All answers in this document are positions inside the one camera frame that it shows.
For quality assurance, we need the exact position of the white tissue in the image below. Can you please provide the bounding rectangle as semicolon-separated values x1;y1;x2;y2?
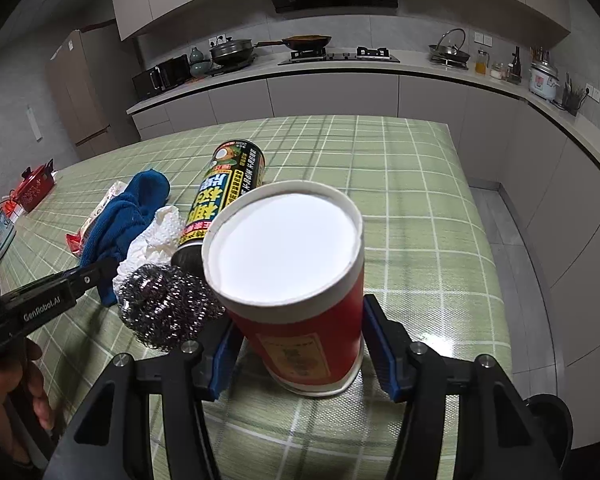
112;205;188;286

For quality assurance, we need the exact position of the black microwave oven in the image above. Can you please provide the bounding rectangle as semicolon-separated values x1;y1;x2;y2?
131;54;191;102

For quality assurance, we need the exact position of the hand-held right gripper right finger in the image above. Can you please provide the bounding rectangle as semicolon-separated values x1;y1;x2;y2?
362;294;566;480

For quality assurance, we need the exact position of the green and yellow spray can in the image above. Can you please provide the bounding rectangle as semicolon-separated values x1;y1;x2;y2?
172;140;266;281

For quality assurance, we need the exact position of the person's left hand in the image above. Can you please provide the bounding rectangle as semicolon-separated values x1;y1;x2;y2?
0;338;57;467

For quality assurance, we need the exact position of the black gas stove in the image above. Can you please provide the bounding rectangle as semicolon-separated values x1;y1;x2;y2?
278;47;401;66

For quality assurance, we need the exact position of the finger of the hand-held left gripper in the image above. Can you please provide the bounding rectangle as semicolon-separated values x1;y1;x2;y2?
61;259;117;295

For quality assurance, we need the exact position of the dark wok with lid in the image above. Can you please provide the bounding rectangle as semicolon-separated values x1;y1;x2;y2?
209;37;257;67

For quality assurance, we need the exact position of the blue cloth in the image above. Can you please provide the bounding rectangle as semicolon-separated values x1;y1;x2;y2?
78;170;172;307

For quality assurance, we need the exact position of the wok with glass lid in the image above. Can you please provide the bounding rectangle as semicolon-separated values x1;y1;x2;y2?
427;28;472;68

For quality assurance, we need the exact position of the dark utensil holder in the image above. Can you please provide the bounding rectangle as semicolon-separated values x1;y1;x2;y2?
562;74;583;116

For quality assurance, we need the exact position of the red basket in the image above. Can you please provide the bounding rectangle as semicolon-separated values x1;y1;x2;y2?
7;158;58;212

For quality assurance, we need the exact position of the green checkered tablecloth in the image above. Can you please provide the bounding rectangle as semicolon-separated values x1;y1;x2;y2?
0;114;498;480

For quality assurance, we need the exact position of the red paper cup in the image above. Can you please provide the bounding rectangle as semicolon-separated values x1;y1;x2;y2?
202;180;366;398

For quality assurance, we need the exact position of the white and blue jar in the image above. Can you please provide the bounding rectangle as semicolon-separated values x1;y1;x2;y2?
0;210;18;261

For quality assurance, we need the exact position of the beige refrigerator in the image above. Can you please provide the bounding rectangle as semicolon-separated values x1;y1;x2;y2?
47;20;141;161

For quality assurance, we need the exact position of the frying pan with handle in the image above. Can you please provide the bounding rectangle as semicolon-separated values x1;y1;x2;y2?
256;34;332;52

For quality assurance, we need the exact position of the steel wool scrubber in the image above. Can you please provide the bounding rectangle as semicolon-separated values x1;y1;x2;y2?
116;263;226;348

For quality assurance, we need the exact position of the white rice cooker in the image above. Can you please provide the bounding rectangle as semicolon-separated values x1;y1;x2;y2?
528;60;561;97

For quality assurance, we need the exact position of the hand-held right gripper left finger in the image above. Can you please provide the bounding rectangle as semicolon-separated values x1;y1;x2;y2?
42;322;246;480

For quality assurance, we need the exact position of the pink snack wrapper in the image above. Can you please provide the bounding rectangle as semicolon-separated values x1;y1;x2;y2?
65;182;131;256

